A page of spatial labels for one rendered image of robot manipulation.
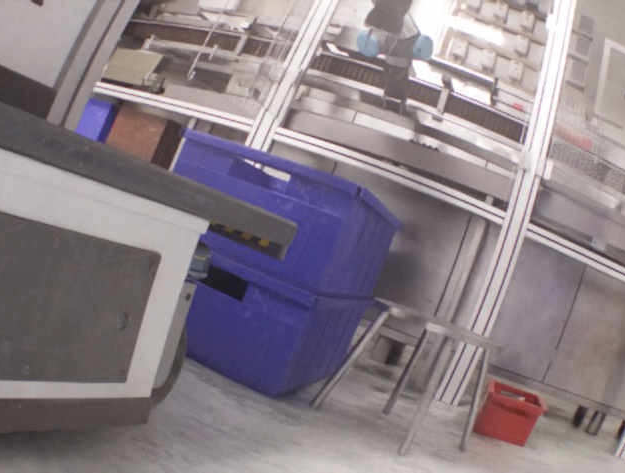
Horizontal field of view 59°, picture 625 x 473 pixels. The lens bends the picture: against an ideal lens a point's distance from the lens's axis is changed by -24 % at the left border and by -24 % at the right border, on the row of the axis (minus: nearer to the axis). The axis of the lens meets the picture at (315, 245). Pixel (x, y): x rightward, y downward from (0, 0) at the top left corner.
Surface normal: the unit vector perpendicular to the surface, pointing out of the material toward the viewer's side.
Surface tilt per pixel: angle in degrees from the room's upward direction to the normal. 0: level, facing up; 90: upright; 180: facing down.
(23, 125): 90
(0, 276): 90
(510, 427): 90
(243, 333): 90
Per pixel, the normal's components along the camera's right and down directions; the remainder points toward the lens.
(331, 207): -0.24, -0.08
